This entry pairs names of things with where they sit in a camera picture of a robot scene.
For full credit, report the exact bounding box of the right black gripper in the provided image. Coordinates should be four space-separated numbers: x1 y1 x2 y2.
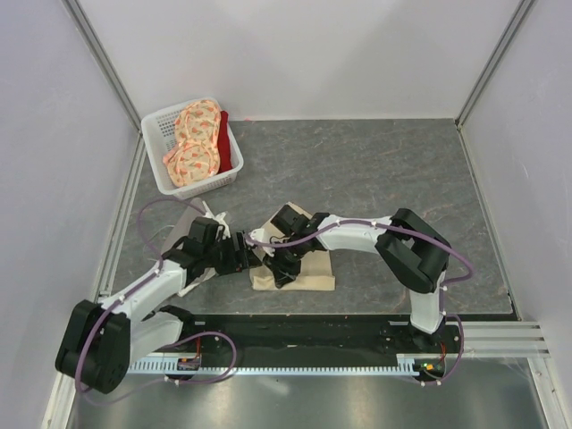
263 234 307 288

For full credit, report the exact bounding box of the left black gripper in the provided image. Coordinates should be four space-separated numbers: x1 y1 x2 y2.
203 230 261 276

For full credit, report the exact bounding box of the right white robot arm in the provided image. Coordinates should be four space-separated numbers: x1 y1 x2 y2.
251 206 450 352

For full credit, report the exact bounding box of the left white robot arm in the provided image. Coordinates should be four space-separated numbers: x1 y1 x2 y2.
55 216 262 393

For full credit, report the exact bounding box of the grey cloth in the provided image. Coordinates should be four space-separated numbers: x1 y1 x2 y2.
161 198 207 254

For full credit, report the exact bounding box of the red cloth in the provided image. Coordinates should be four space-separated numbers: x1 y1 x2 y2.
217 111 232 173

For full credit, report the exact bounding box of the orange floral cloth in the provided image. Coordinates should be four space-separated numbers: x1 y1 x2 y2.
163 98 222 188

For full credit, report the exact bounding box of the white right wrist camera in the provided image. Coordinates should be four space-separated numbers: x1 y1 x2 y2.
247 228 272 247

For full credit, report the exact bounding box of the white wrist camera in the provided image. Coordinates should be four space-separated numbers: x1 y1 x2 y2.
205 211 231 239
247 228 272 247

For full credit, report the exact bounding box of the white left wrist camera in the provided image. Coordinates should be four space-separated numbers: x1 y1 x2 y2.
205 211 231 239

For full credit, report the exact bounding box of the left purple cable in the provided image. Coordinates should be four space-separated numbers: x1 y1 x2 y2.
73 198 206 406

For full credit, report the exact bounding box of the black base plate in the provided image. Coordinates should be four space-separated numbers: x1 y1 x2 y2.
161 315 462 357

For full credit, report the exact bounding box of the slotted cable duct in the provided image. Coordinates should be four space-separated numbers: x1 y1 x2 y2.
127 354 419 376

